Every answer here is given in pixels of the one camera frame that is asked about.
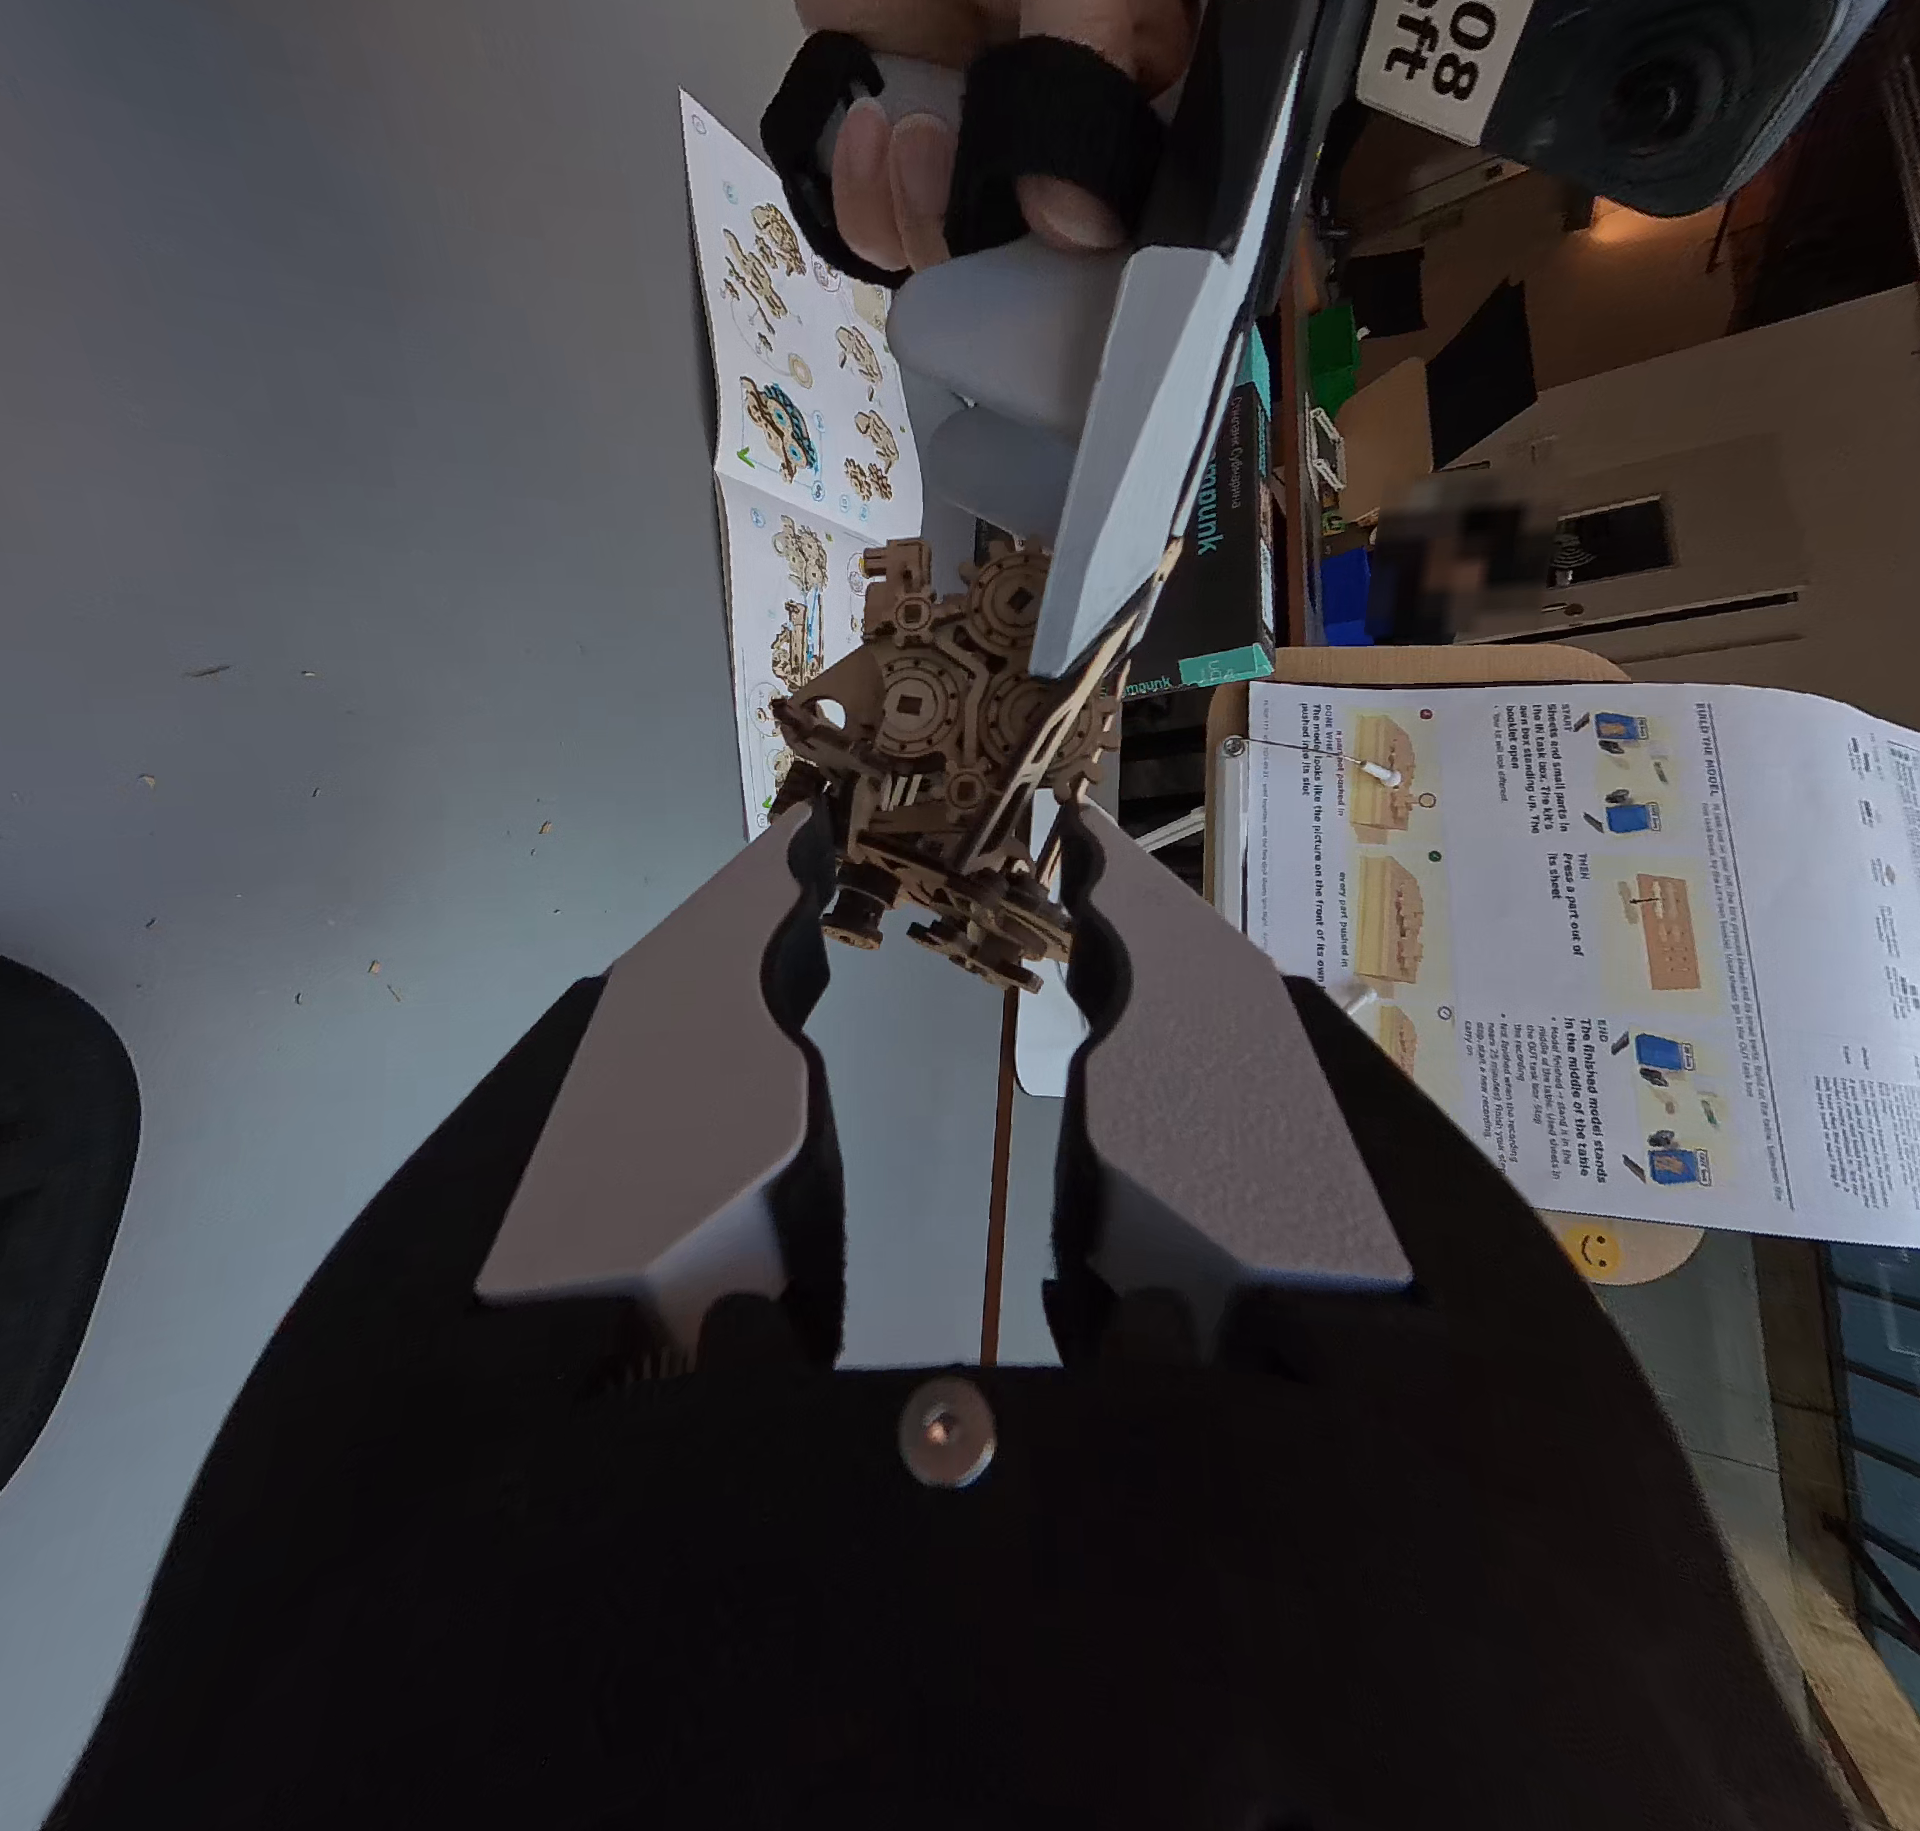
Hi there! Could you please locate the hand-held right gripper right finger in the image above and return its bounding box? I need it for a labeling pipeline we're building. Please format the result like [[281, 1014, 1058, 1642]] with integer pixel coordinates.
[[1047, 807, 1419, 1338]]

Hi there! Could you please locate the white instruction booklet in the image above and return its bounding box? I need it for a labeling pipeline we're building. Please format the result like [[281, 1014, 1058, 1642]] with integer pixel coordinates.
[[679, 87, 938, 843]]

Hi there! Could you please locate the black model kit box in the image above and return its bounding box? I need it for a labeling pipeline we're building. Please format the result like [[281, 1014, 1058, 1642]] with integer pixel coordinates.
[[1122, 323, 1278, 691]]

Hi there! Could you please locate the black square panel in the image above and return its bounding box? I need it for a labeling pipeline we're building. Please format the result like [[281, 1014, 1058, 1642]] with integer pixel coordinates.
[[1342, 249, 1427, 340], [1425, 279, 1538, 471]]

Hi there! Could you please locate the white sheet holder panel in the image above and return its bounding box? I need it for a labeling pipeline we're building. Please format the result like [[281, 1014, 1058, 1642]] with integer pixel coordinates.
[[1212, 684, 1253, 947]]

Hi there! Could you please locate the wooden gear model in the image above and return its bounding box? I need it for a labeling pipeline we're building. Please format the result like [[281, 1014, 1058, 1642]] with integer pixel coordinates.
[[766, 537, 1124, 997]]

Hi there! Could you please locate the beige cabinet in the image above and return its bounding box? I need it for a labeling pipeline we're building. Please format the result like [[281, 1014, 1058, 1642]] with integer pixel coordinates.
[[1499, 284, 1920, 663]]

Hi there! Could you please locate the printed task sheet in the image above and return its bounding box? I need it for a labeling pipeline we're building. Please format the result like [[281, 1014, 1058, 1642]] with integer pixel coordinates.
[[1245, 679, 1920, 1247]]

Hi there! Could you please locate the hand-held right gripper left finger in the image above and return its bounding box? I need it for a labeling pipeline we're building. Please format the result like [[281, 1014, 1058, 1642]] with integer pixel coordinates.
[[474, 795, 848, 1344]]

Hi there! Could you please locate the green plastic bin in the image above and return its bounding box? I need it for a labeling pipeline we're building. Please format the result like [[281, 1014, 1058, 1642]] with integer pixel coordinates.
[[1302, 304, 1364, 431]]

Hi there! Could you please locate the light wooden bracket part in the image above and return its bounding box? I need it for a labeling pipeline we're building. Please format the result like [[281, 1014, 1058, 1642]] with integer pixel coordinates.
[[959, 539, 1187, 888]]

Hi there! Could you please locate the white stand base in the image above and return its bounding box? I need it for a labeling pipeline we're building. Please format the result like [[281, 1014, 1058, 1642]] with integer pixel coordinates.
[[1013, 961, 1103, 1098]]

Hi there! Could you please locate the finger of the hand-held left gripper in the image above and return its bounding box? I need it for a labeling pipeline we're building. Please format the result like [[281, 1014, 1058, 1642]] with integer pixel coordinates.
[[1023, 99, 1308, 684]]

